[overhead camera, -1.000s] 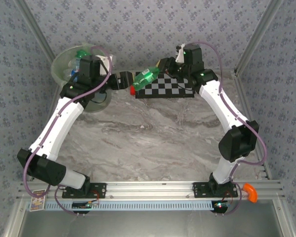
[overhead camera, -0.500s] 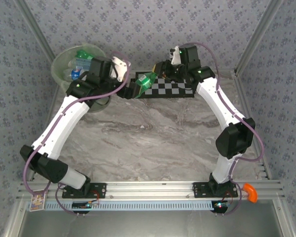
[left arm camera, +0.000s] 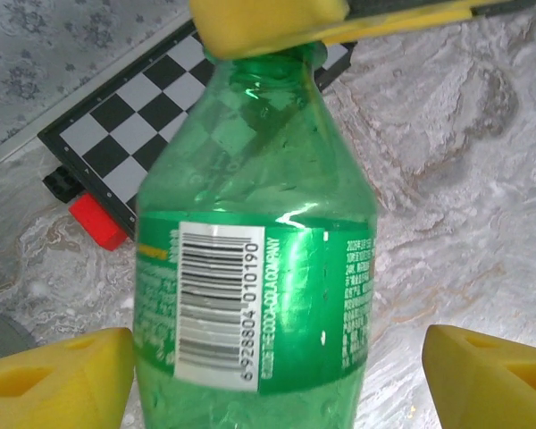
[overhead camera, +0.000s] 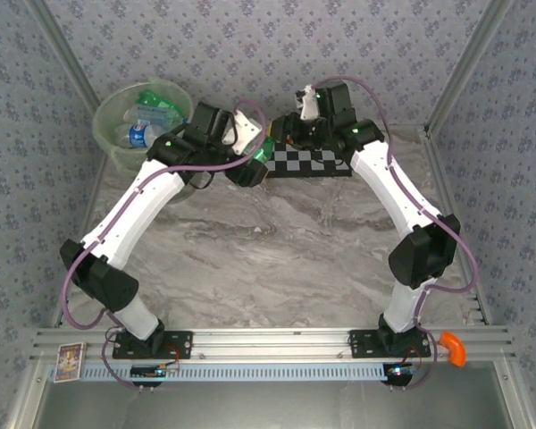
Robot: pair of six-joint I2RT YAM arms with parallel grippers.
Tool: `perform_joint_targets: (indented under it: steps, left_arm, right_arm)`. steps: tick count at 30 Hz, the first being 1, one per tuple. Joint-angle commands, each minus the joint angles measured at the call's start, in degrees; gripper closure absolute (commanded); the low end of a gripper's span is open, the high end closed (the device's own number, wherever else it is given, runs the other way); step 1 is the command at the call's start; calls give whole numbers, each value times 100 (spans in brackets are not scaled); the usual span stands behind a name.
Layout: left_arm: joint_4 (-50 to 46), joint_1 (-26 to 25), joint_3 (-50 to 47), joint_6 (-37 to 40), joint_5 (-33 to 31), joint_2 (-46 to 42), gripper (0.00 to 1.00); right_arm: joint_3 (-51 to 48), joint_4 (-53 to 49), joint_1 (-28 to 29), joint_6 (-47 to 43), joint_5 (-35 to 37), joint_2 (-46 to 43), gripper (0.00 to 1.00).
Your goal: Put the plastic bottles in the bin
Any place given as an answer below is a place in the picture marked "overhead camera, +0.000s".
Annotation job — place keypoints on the green plastic bottle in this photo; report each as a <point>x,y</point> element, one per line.
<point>264,149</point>
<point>154,99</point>

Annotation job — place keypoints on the clear bottle blue cap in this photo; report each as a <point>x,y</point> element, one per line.
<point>154,115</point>

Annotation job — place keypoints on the blue label clear bottle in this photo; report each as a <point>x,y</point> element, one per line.
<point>138,136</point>

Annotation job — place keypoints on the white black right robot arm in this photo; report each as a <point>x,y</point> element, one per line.
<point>393,187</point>

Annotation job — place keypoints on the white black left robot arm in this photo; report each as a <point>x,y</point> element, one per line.
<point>134,210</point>

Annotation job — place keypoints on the translucent waste bin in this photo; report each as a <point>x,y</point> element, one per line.
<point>105,134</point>

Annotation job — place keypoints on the black grey checkerboard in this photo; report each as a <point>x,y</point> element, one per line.
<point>304,163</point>

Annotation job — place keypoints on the left circuit board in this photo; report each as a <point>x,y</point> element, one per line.
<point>154,371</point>

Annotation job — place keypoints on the circuit board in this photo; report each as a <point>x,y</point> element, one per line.
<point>154,371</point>
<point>399,372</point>

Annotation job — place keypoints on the right circuit board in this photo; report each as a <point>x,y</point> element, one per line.
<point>399,372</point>

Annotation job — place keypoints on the orange plastic hook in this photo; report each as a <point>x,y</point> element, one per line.
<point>456,348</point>

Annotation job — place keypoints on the small card sticker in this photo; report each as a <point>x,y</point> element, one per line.
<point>69,362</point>

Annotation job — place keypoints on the aluminium side rail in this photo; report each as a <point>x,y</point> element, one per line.
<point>89,205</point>
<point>444,187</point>

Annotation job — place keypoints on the aluminium frame post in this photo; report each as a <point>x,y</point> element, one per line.
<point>475,49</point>
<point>63,49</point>

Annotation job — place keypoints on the aluminium mounting rail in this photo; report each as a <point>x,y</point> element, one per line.
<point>272,344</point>

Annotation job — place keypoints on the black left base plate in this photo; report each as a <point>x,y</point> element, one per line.
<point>183,342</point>

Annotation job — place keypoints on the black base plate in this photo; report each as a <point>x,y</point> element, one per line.
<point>362,344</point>
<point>183,342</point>

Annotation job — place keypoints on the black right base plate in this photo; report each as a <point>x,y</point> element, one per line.
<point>362,344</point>

